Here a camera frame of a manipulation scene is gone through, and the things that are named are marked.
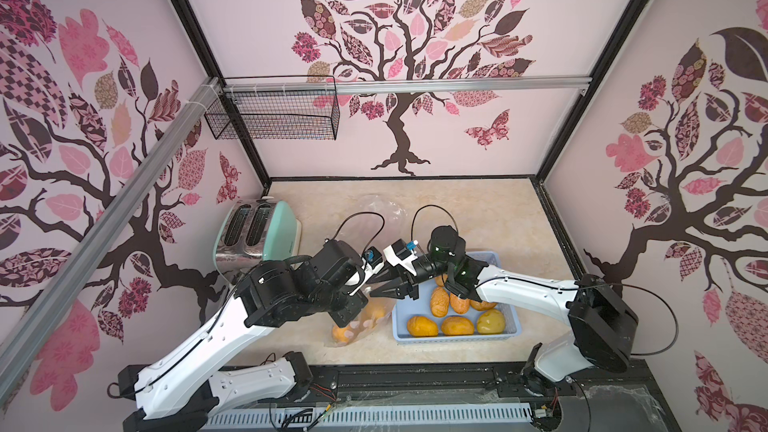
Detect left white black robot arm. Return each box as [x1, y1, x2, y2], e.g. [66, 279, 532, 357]
[118, 240, 391, 431]

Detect mint green toaster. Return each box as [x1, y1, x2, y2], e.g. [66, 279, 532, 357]
[213, 197, 302, 284]

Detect white vent strip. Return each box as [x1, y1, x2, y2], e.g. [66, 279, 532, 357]
[202, 403, 532, 431]

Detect yellow green potato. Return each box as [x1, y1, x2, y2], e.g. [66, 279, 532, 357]
[475, 309, 506, 335]

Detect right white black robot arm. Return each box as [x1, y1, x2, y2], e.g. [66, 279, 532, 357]
[362, 226, 639, 396]

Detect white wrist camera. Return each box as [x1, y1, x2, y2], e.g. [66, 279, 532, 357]
[362, 247, 385, 280]
[383, 239, 418, 276]

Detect aluminium frame bar back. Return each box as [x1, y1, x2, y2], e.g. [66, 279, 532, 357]
[223, 76, 592, 95]

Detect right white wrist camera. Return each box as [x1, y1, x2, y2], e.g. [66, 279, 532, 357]
[383, 239, 418, 276]

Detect aluminium frame bar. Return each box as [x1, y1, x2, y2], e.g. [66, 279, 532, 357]
[223, 76, 592, 95]
[1, 77, 220, 401]

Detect light blue plastic basket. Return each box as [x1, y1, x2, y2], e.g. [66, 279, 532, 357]
[392, 279, 522, 344]

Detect aluminium frame bar left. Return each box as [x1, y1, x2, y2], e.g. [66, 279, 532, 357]
[1, 77, 220, 401]

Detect black wire basket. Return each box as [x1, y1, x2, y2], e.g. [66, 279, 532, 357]
[204, 74, 341, 141]

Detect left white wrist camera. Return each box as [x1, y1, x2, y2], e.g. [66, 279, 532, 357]
[362, 247, 385, 280]

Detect orange potato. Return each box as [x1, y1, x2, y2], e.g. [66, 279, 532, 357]
[331, 325, 357, 346]
[406, 316, 439, 338]
[362, 299, 391, 328]
[470, 300, 497, 311]
[429, 286, 450, 318]
[441, 316, 475, 336]
[449, 294, 471, 315]

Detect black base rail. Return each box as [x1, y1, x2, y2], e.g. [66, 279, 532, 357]
[229, 361, 681, 431]

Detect clear zipper bag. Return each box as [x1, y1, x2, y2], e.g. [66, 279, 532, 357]
[325, 194, 407, 347]

